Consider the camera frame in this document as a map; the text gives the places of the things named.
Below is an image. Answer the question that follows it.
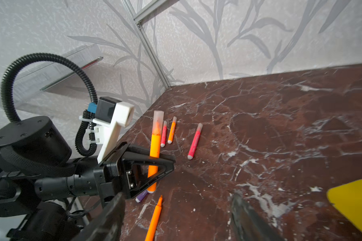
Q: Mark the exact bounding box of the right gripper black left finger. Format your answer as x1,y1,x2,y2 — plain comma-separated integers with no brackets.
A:
72,192,126,241

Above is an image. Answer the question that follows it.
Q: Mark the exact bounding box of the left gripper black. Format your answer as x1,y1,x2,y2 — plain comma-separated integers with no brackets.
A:
0,116,176,217

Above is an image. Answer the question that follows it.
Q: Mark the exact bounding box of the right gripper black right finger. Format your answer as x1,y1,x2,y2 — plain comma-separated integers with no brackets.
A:
230,193,284,241

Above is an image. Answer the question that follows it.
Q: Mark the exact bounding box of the orange pen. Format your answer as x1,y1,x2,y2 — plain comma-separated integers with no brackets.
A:
168,116,177,144
145,195,163,241
147,110,164,193

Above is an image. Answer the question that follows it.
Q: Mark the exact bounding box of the red capped pen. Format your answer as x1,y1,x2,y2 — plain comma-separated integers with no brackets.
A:
187,123,203,160

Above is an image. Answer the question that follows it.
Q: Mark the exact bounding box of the orange pen front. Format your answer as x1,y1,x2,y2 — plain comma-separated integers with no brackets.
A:
145,195,163,241

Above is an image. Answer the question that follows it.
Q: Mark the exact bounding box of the yellow toy spatula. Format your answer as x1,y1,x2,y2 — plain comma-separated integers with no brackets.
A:
327,179,362,232

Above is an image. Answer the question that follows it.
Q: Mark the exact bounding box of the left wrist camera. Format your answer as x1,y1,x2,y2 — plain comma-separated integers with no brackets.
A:
88,96,135,163

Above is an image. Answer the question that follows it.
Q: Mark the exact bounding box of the clear plastic wall tray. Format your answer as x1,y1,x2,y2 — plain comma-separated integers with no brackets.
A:
13,44,104,105

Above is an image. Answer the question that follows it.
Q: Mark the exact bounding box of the aluminium frame rail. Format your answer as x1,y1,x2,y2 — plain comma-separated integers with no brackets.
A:
122,1,185,89

